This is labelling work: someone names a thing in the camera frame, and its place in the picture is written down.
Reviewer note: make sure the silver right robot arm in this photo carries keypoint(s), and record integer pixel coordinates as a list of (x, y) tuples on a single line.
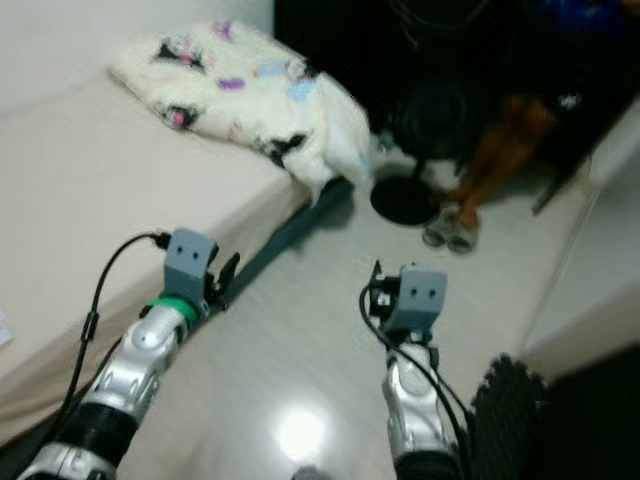
[(420, 410)]

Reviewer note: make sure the grey slipper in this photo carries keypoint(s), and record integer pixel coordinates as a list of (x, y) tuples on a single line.
[(438, 228), (463, 232)]

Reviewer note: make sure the black standing fan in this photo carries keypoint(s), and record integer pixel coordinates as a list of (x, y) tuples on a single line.
[(405, 200)]

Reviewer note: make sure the cream sheeted mattress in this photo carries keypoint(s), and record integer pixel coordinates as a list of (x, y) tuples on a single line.
[(100, 200)]

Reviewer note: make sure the seated person bare legs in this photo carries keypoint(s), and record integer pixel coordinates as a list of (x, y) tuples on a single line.
[(500, 150)]

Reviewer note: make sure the black foam puzzle mat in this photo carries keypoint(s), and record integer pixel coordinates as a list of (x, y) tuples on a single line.
[(505, 420)]

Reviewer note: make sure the cream cartoon print blanket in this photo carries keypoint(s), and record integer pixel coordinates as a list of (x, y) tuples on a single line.
[(240, 100)]

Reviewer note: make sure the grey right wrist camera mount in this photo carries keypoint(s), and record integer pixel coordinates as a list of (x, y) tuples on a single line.
[(422, 295)]

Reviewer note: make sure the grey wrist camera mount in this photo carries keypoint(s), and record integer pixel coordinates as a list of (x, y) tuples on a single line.
[(190, 260), (422, 295)]

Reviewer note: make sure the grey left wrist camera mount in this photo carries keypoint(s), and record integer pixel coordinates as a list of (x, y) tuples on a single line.
[(190, 260)]

